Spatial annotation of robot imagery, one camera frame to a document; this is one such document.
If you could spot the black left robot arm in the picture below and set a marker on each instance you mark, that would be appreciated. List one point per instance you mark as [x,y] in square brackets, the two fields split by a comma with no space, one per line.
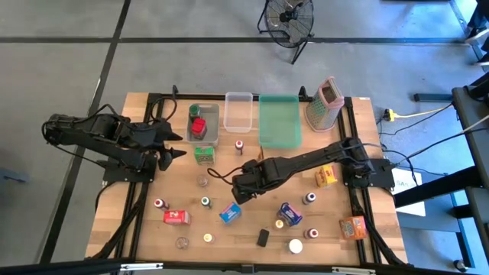
[95,131]

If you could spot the yellow Corn Pops box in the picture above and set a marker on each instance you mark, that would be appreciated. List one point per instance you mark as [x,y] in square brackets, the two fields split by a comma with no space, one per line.
[326,176]

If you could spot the black caster wheel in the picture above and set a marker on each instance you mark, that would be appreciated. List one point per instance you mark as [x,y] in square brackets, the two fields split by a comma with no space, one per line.
[460,265]

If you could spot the black front rail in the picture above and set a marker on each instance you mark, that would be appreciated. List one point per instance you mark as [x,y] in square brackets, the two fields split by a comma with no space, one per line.
[206,266]

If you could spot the red Froot Loops box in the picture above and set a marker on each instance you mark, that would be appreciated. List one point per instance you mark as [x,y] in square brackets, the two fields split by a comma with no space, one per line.
[176,217]

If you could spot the green lid spice jar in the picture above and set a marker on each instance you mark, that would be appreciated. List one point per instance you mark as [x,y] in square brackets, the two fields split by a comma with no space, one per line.
[195,110]

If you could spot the person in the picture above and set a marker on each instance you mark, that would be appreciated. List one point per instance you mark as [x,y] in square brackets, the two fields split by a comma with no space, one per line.
[482,15]

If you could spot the white paper sheet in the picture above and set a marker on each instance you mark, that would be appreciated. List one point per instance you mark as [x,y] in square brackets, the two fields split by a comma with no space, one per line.
[410,198]

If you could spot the green Apple Jacks box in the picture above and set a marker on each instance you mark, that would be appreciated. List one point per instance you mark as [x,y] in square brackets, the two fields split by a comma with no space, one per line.
[204,156]

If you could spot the black floor fan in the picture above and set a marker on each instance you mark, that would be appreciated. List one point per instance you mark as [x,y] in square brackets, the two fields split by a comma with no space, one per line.
[286,16]

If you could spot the dark ground pepper tin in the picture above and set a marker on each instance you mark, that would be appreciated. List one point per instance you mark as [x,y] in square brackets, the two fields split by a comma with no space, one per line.
[263,237]

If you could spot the orange cereal box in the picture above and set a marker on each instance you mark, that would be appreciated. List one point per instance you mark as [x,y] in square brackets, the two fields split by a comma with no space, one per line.
[353,227]

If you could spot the red food colouring bottle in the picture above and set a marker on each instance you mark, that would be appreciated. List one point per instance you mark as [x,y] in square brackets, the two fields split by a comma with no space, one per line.
[312,233]
[160,204]

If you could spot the clear plastic container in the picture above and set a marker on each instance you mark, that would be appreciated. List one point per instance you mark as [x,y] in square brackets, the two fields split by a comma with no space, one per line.
[238,112]

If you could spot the pink cap colouring bottle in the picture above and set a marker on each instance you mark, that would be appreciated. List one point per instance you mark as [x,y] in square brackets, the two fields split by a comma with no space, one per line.
[239,147]

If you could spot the blue food colouring bottle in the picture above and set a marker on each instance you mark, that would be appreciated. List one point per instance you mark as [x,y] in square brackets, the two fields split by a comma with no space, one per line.
[308,198]

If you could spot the blue Frosted Flakes box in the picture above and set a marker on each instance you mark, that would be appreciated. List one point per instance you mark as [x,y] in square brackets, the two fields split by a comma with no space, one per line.
[289,214]

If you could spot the white round lid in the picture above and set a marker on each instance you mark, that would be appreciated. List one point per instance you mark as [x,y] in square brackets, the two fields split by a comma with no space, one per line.
[295,246]

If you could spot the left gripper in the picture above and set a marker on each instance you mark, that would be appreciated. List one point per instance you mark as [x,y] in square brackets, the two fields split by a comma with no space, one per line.
[154,139]

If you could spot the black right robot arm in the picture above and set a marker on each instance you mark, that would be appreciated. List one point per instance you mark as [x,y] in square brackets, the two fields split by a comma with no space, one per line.
[305,162]

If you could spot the blue Rice Krispies box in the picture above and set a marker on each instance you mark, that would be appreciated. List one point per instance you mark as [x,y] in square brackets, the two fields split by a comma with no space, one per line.
[230,213]

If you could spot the green plastic tray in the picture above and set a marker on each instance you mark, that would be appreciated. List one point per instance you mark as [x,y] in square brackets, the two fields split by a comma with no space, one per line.
[280,120]

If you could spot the black side desk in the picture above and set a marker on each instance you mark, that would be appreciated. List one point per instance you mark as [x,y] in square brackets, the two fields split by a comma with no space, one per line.
[468,110]

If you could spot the red lid spice jar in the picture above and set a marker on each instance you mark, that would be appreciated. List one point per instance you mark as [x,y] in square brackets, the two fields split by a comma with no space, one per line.
[198,128]

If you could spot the silver metal bracket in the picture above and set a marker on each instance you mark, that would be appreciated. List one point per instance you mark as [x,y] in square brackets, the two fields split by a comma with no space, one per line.
[141,266]
[353,270]

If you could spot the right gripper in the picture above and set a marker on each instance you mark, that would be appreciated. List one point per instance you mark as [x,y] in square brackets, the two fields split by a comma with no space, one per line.
[252,177]

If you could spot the black table frame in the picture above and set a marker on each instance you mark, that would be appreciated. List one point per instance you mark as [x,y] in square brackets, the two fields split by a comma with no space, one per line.
[168,96]

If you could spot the grey translucent plastic bin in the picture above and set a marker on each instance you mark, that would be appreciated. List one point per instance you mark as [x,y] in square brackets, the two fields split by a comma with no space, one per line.
[212,126]

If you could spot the green food colouring bottle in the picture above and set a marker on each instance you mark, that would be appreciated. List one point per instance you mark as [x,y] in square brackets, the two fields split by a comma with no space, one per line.
[206,201]

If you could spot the small clear glass jar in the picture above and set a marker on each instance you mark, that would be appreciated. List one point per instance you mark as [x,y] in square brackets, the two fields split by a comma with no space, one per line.
[202,180]
[182,243]

